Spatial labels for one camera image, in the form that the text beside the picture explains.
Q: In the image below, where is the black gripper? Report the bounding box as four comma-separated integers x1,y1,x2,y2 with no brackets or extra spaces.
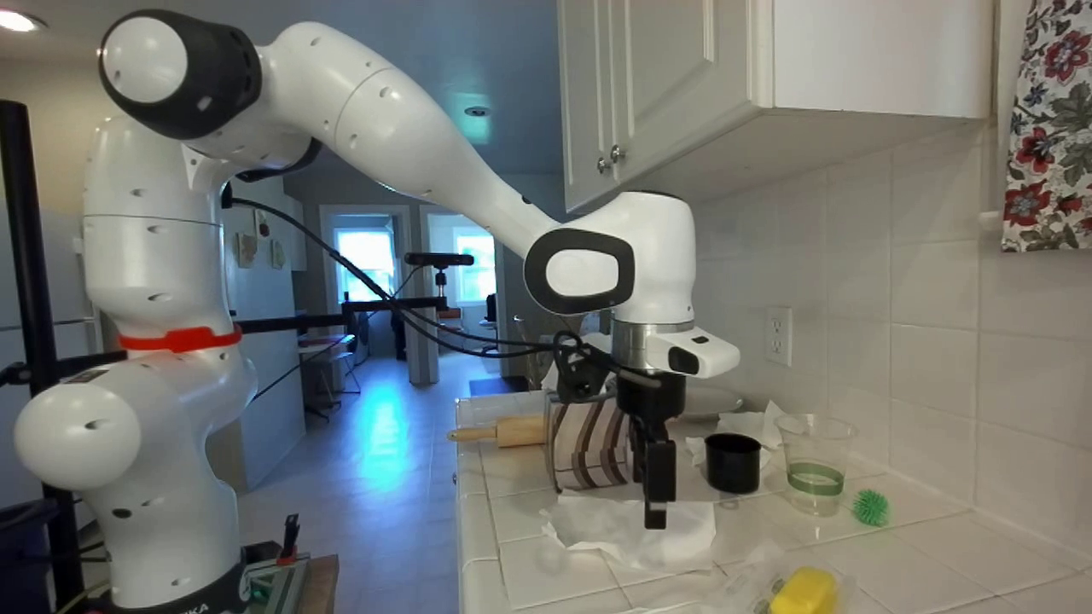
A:
618,377,687,530

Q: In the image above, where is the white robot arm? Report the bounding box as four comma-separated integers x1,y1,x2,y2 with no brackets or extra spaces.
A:
15,12,739,614

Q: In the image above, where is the black measuring cup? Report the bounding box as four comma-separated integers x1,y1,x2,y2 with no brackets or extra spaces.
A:
708,432,762,494

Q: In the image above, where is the wooden rolling pin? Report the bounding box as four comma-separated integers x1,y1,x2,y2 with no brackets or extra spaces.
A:
455,418,547,448

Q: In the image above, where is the clear glass with green band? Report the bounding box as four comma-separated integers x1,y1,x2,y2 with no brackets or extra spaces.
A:
777,413,852,514

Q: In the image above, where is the yellow sponge in plastic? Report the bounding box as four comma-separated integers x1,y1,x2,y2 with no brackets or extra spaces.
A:
769,568,841,614

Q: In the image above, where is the small green object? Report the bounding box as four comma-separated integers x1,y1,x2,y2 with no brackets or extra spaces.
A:
852,490,890,526

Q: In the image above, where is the white upper cabinet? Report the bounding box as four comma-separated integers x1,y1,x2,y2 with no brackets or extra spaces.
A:
555,0,995,210

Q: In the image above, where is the floral curtain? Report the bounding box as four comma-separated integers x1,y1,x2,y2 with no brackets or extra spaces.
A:
1000,0,1092,252

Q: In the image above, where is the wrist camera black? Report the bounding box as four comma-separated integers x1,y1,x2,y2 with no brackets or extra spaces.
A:
552,332,614,401

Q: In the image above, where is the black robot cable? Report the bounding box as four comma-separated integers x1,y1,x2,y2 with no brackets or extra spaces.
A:
217,181,573,361

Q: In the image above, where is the white wall outlet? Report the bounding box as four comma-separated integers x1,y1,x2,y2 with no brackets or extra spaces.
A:
764,306,796,364

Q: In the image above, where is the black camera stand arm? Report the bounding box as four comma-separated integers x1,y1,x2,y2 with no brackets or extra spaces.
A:
0,266,448,388

